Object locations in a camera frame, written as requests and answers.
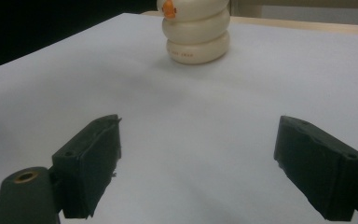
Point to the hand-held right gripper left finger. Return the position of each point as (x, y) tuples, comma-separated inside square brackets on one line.
[(88, 168)]

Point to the cream ribbed cup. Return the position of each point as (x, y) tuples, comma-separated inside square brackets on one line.
[(199, 34)]

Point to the white table sheet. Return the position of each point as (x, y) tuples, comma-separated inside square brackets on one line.
[(199, 109)]

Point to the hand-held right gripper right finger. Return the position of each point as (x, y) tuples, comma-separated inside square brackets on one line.
[(320, 168)]

